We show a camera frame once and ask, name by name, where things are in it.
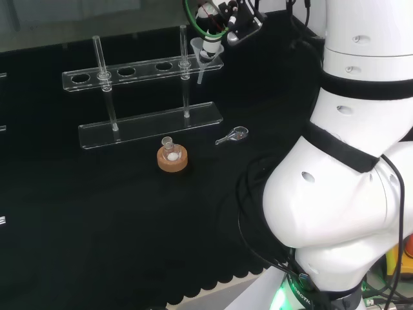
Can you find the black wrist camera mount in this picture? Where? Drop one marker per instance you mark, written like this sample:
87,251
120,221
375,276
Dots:
245,22

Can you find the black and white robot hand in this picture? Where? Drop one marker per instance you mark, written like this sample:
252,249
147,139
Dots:
211,45

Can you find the small round-bottom glass flask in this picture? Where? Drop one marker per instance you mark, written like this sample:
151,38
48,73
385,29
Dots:
169,151

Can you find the yellow stop button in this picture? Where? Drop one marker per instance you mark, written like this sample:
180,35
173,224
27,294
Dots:
395,258

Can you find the small glass weighing funnel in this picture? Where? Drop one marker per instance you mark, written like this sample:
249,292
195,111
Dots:
237,134

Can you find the clear acrylic funnel stand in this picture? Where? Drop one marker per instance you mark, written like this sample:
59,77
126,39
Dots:
145,126

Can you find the black bench cloth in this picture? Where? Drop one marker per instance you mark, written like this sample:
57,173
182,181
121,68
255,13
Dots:
96,226

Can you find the clear plastic funnel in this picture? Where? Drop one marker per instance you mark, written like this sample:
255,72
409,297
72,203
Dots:
198,51

